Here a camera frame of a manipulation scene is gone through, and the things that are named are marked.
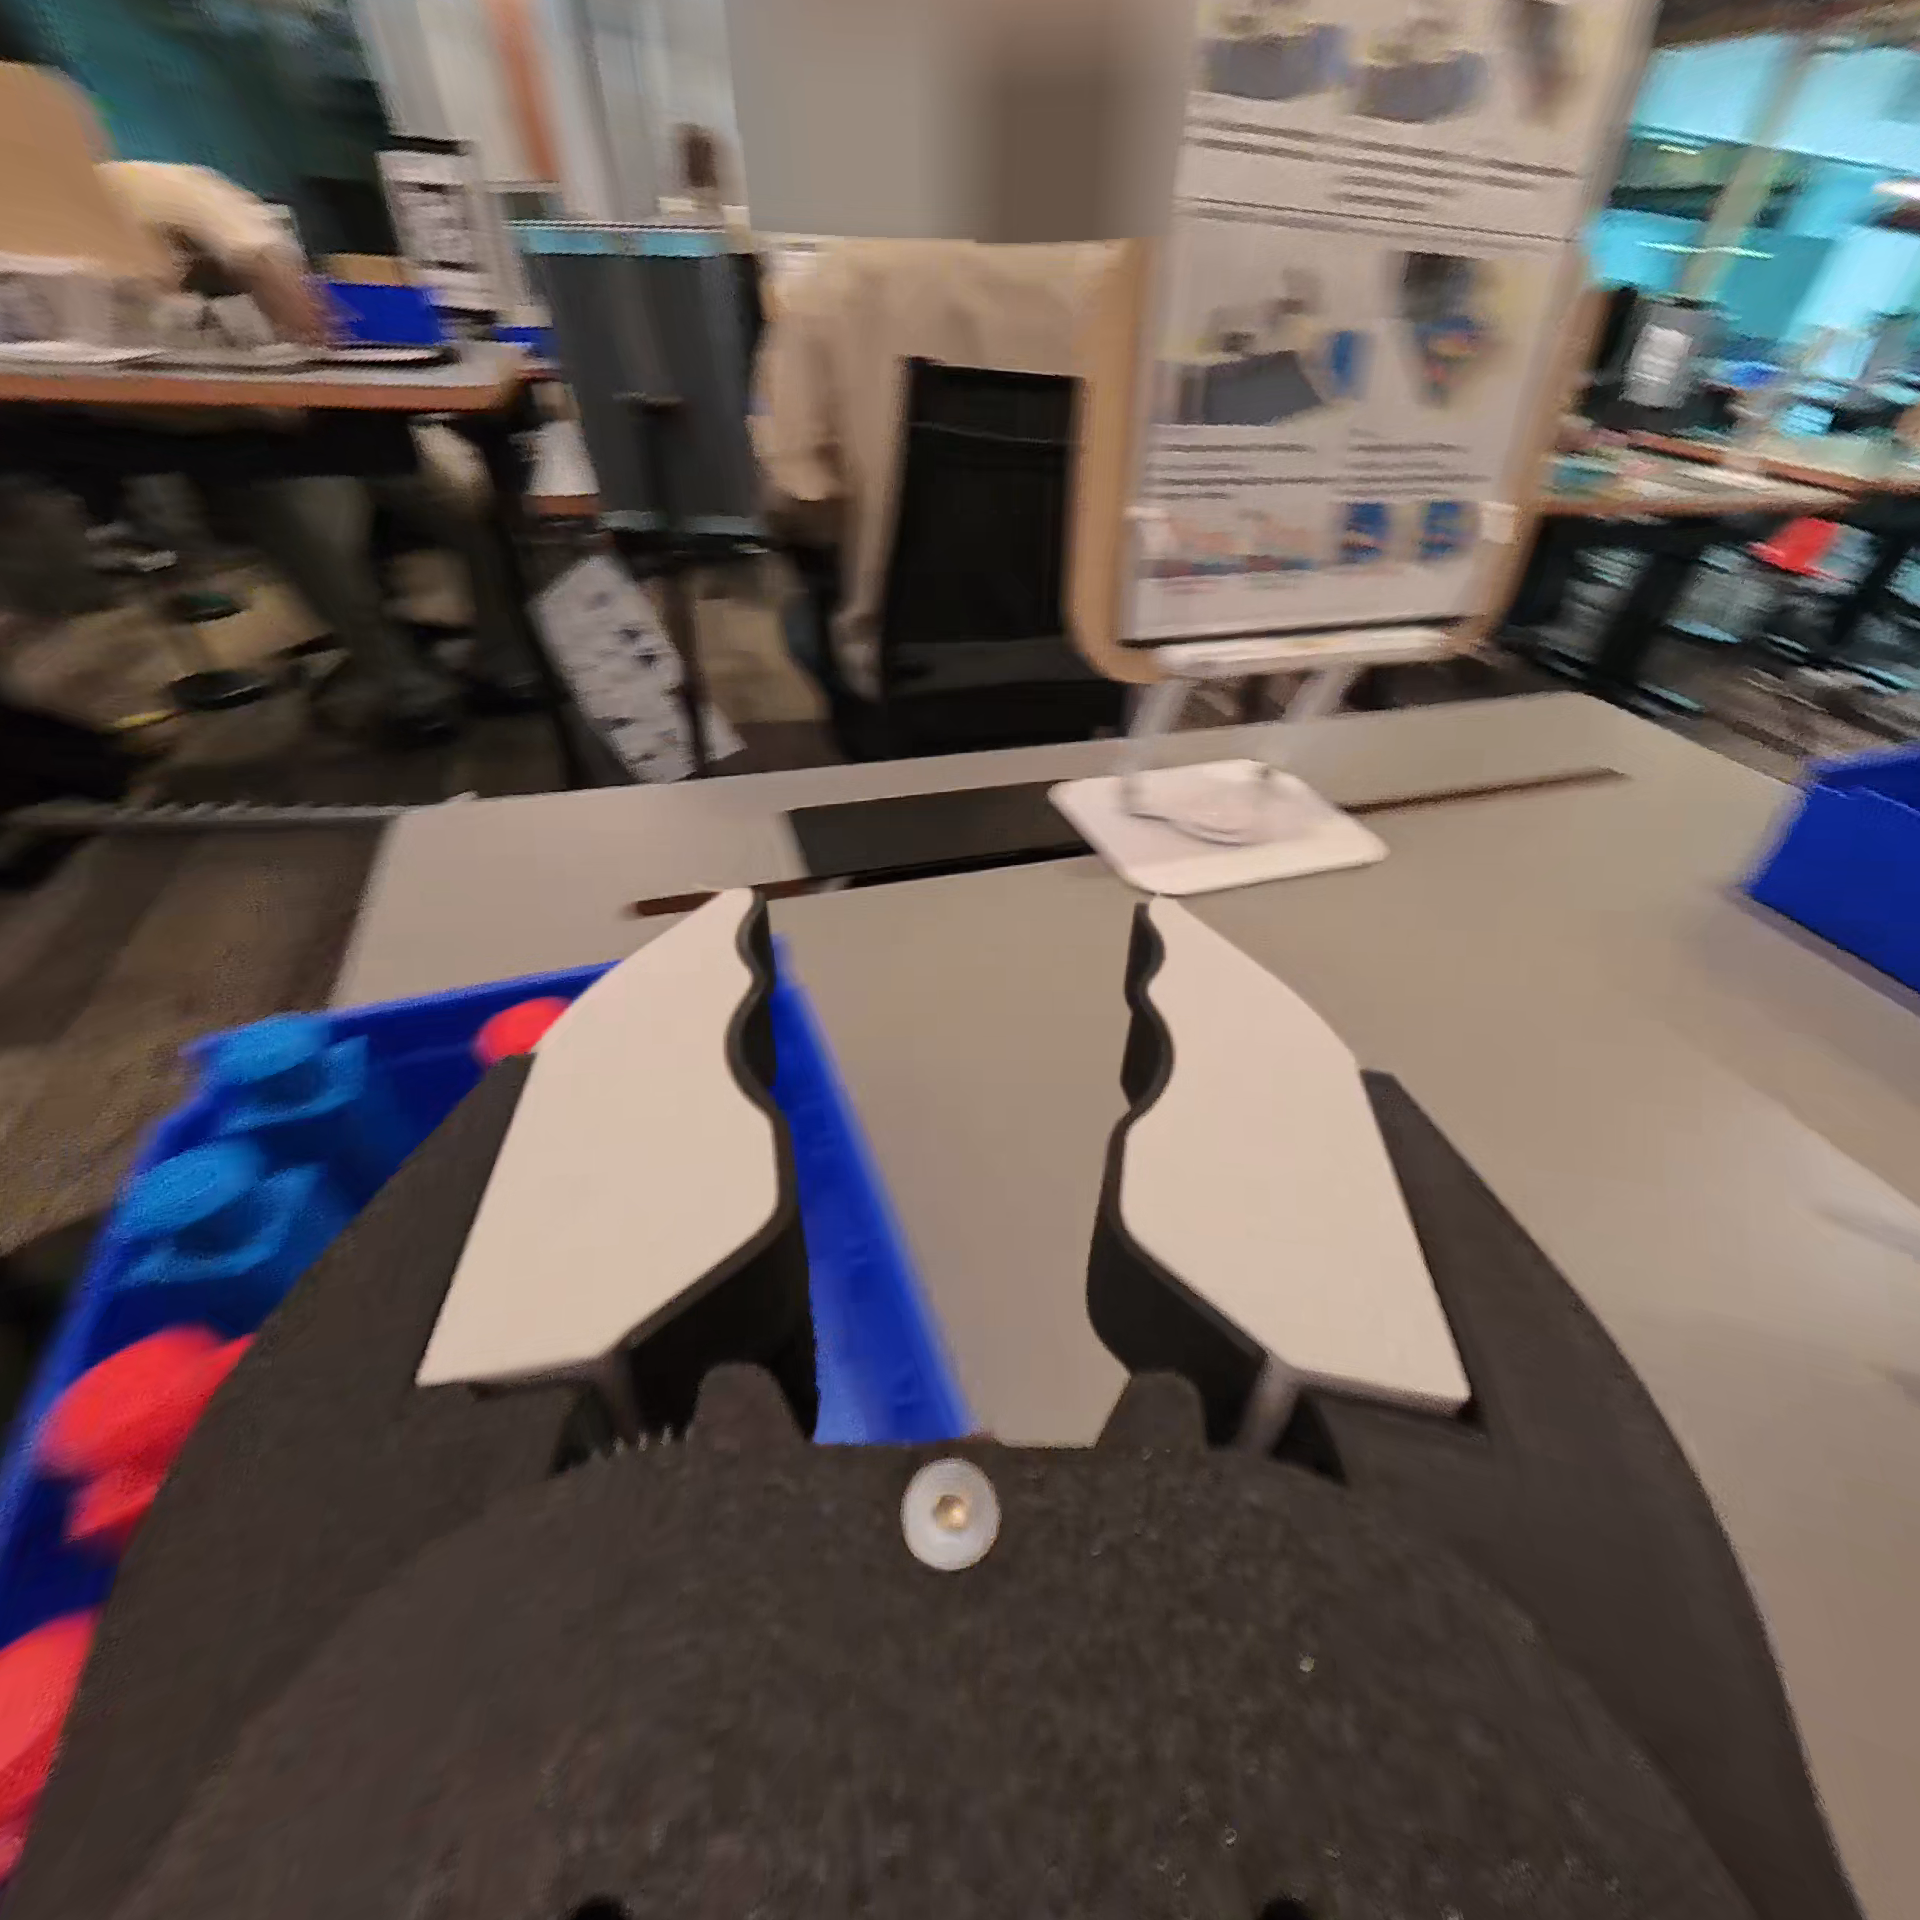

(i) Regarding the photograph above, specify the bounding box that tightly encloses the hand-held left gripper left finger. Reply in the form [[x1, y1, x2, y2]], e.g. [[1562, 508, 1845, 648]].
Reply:
[[415, 892, 817, 1444]]

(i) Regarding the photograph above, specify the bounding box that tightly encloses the grey panel stand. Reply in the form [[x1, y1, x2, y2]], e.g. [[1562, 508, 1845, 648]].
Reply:
[[518, 222, 770, 536]]

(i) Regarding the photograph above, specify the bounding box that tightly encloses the wooden office desk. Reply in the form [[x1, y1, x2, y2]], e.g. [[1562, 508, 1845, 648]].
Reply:
[[0, 339, 547, 749]]

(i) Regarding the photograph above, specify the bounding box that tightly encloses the white document holder stand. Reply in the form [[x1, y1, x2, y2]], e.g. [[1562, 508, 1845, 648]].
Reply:
[[1049, 630, 1385, 897]]

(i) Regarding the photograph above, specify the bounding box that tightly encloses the black cable flap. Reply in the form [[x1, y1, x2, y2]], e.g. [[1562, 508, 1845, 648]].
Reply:
[[784, 775, 1106, 892]]

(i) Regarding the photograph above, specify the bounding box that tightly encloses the wooden side table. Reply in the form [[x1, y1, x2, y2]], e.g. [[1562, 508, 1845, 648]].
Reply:
[[1527, 416, 1920, 721]]

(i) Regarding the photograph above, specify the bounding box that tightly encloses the printed instruction flyer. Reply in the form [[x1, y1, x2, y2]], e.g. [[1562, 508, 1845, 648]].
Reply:
[[524, 558, 745, 781]]

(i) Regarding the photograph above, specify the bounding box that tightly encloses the blue plastic bin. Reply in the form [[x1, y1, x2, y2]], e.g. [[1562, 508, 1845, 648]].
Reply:
[[1741, 741, 1920, 998], [0, 943, 976, 1649]]

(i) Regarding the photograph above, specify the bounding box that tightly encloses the wooden instruction board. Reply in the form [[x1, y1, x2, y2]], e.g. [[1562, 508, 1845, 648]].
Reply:
[[1070, 0, 1660, 687]]

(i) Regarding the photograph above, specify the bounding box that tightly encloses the cluster of block towers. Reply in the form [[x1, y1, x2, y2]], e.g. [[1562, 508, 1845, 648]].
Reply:
[[0, 998, 572, 1861]]

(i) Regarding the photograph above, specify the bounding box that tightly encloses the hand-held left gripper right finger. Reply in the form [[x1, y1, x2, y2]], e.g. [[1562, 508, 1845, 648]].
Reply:
[[1090, 897, 1480, 1454]]

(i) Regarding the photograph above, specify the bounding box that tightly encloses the black office chair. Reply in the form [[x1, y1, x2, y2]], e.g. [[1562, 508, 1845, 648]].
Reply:
[[860, 356, 1126, 760]]

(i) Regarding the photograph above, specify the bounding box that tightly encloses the grey floor rail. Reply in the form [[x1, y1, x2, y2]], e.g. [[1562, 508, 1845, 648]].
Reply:
[[0, 792, 472, 843]]

